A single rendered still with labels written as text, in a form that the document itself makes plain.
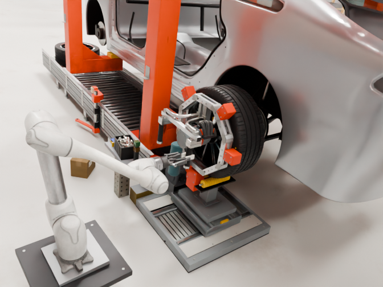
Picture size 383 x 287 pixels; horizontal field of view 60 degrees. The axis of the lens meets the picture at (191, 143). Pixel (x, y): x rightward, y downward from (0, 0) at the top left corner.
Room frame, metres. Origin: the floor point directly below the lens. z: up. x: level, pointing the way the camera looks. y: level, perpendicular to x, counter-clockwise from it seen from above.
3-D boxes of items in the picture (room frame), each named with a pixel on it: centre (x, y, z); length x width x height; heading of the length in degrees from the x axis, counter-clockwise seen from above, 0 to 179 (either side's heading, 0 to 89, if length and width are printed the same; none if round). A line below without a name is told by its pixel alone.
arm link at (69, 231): (1.34, 0.58, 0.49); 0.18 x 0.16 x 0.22; 37
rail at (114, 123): (3.42, 1.09, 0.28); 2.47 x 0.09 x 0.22; 40
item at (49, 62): (5.01, 1.90, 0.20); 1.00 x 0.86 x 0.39; 40
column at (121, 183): (2.37, 0.55, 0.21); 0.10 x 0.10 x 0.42; 40
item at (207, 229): (2.20, -0.19, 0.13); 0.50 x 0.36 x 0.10; 40
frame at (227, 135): (2.09, -0.06, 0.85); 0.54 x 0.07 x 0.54; 40
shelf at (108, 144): (2.35, 0.54, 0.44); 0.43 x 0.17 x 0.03; 40
